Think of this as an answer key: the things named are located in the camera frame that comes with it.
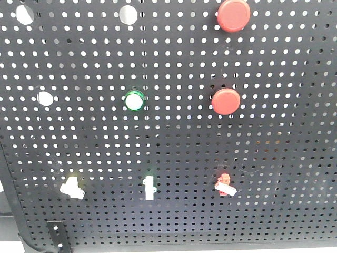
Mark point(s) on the left black clamp bracket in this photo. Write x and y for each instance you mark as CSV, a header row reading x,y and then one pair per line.
x,y
58,236

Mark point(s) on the red mushroom button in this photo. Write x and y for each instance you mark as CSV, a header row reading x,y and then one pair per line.
x,y
233,15
225,101

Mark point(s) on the upper red mushroom button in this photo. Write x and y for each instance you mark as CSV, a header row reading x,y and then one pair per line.
x,y
233,15

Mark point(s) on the red rotary switch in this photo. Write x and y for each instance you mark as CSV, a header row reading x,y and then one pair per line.
x,y
223,186

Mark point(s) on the white rotary switch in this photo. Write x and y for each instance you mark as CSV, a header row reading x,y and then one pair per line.
x,y
150,189

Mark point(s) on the lower red mushroom button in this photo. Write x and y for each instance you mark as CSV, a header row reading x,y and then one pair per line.
x,y
225,101

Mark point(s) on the green round push button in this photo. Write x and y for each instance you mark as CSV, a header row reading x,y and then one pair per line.
x,y
134,100

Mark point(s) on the yellow-lit rotary switch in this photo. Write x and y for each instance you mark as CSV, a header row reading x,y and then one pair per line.
x,y
72,189

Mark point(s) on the black perforated pegboard panel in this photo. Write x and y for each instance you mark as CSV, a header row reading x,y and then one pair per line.
x,y
66,67

